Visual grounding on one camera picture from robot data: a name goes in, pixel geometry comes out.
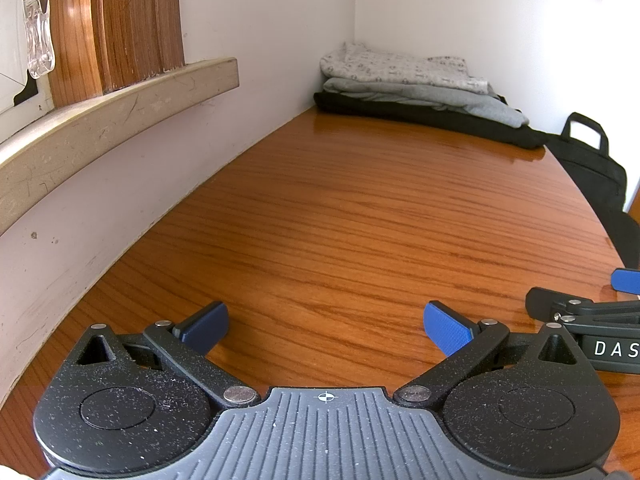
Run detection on black folded cloth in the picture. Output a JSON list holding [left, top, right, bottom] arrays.
[[312, 90, 552, 151]]

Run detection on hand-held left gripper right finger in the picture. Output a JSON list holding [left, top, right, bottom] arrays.
[[392, 300, 577, 407]]

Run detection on window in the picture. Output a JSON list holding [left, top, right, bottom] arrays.
[[0, 0, 54, 117]]

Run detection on black bag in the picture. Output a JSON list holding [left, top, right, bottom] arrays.
[[541, 111, 640, 269]]

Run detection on clear blind cord pull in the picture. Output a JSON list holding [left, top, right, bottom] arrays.
[[21, 0, 56, 81]]

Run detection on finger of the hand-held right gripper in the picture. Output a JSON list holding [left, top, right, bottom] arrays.
[[610, 266, 640, 296], [524, 286, 640, 326]]

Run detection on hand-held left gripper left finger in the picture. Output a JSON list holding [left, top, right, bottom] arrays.
[[74, 300, 261, 408]]

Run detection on beige window sill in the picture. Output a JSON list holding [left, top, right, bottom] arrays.
[[0, 56, 241, 237]]

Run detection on white patterned pajama shirt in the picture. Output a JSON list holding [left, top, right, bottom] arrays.
[[319, 41, 491, 96]]

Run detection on brown wooden window frame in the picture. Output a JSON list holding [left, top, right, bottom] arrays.
[[46, 0, 187, 109]]

